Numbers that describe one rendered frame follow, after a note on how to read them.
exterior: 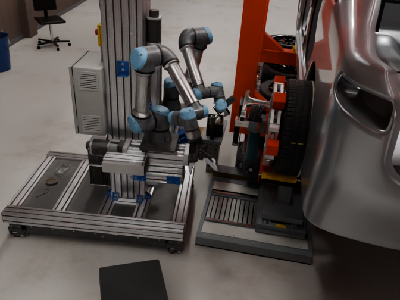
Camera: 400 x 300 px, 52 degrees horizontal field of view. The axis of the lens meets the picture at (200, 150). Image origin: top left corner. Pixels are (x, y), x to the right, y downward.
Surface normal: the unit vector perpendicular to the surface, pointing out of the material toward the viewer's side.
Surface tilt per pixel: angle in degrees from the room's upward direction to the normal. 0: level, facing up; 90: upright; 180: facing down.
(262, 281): 0
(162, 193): 0
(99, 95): 90
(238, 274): 0
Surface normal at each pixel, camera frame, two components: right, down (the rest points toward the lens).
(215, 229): 0.06, -0.86
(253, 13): -0.18, 0.49
